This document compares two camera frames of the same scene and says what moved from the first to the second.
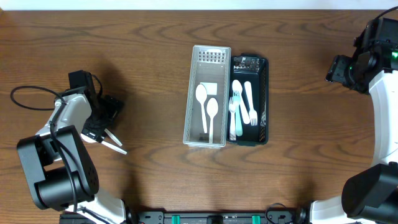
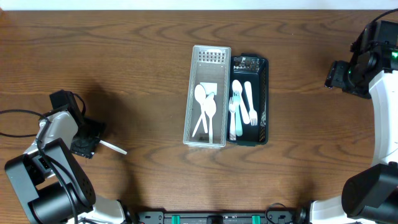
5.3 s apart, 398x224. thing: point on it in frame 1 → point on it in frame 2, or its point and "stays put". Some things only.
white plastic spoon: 201,93 stays put
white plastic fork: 253,113 stays put
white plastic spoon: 114,137 → 210,96
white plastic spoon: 237,85 stays put
